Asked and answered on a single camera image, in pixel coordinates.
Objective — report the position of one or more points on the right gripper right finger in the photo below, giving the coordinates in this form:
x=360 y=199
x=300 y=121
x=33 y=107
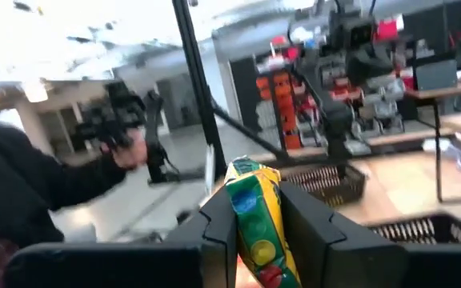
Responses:
x=326 y=256

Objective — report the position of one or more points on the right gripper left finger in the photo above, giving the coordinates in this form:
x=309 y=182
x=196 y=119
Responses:
x=220 y=240

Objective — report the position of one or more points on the yellow green crayon box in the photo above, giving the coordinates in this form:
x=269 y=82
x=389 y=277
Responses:
x=258 y=224

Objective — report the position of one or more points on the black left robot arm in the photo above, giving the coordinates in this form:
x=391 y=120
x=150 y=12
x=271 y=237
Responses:
x=336 y=120

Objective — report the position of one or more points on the black plastic mesh basket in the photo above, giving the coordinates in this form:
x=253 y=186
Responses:
x=350 y=188
x=434 y=218

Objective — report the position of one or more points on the person's hand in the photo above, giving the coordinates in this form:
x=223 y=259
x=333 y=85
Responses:
x=130 y=154

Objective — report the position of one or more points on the background storage rack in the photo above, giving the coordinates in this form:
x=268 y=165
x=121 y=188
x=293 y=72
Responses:
x=284 y=96

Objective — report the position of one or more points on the black handheld controller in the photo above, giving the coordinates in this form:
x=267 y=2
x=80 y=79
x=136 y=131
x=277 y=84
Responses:
x=114 y=108

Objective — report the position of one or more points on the wooden shelf riser black legs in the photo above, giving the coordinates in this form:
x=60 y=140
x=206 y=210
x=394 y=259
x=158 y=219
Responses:
x=446 y=93

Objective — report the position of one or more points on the person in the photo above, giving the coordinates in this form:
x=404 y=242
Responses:
x=14 y=180

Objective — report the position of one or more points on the black rig frame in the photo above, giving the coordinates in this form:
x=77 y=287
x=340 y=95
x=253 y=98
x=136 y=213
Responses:
x=199 y=80

